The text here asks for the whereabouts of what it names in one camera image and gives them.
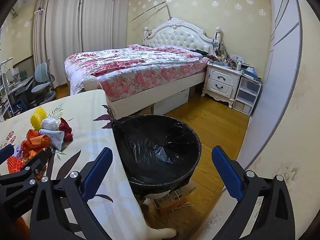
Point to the white red floral quilt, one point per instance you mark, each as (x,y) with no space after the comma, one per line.
(120,60)

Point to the white wardrobe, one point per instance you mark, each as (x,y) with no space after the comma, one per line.
(282,30)

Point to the white nightstand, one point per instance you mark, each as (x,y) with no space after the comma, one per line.
(221,82)

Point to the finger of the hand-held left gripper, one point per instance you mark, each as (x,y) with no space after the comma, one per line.
(7,153)
(35,163)

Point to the beige curtain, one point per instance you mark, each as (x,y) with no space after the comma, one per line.
(82,20)

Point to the grey blue office chair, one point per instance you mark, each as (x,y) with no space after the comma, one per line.
(42,80)

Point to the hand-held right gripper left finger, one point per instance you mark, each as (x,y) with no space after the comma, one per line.
(96,172)

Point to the white tufted bed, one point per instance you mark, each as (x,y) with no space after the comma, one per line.
(175,35)

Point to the orange foam fruit net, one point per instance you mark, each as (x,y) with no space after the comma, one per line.
(15,163)

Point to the bin with black bag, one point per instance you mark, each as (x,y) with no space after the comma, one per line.
(155,135)

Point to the white storage box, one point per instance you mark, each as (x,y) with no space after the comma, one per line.
(172,101)

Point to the blue plastic stool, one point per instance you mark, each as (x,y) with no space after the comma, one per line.
(21,105)

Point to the orange plastic bag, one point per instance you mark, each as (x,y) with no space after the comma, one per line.
(35,142)

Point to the white tube packet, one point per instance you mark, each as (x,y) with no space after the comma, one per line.
(53,137)

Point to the yellow foam fruit net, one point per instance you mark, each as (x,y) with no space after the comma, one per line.
(37,117)

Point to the dark clothing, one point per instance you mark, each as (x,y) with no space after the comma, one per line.
(201,52)

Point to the grey study desk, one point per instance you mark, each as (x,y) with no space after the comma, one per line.
(20,82)

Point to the pink floral bed sheet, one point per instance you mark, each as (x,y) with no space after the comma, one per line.
(162,76)

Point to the thin metal pole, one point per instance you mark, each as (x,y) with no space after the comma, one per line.
(165,6)

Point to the cardboard box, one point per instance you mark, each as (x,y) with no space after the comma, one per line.
(175,196)

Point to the group of small bottles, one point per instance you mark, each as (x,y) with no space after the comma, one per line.
(225,58)

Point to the clear plastic drawer unit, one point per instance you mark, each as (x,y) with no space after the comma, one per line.
(247,95)

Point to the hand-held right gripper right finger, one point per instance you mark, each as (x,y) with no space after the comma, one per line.
(227,172)

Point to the white desk lamp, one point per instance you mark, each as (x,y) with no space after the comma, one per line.
(6,61)

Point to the white paper ball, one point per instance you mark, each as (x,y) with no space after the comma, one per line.
(49,124)

